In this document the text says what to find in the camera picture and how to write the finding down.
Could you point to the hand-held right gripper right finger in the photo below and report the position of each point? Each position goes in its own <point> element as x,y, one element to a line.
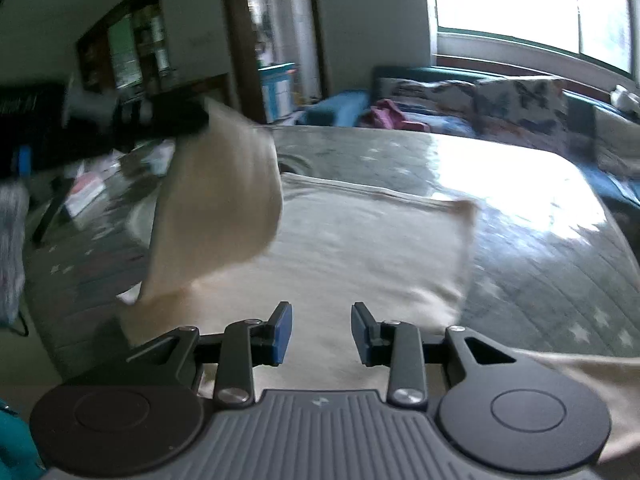
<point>361,335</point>

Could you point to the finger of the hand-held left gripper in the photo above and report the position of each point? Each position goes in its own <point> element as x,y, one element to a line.
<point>165,117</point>

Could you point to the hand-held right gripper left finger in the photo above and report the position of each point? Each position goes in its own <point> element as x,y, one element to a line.
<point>281,335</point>

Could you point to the cream fleece garment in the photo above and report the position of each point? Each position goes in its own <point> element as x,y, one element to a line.
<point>350,255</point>

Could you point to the white pink tissue pack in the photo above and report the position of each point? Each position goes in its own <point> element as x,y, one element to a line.
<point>87,191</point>

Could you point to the dark wooden cabinet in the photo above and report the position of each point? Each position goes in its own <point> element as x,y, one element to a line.
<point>125,35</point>

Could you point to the blue white box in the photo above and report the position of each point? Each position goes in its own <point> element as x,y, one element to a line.
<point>277,92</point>

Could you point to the teal sofa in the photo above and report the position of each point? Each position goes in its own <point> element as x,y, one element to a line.
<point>340,105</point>

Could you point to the magenta cloth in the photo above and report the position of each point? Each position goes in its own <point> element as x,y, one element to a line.
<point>390,116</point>

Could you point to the butterfly print cushion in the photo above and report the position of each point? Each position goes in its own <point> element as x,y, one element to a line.
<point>522,110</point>
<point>430,95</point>

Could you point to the teal object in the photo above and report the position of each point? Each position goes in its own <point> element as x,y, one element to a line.
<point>15,440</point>

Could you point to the grey pillow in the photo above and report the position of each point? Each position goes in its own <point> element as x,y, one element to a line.
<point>617,142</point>

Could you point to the green framed window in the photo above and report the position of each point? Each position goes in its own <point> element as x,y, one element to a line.
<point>525,0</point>

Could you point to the dark wooden door frame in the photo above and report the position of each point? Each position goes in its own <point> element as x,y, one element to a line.
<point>235,50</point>

